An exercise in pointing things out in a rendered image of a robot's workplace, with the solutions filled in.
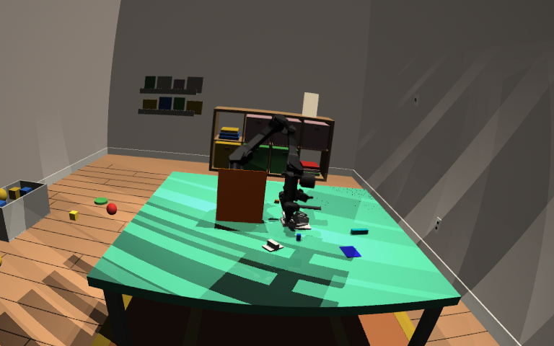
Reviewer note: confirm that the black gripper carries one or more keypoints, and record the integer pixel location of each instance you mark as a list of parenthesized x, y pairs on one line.
[(287, 198)]

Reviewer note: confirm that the teal rectangular block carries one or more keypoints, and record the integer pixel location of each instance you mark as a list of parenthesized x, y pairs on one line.
[(359, 231)]

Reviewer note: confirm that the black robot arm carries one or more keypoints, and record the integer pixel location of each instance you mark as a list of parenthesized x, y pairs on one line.
[(293, 171)]

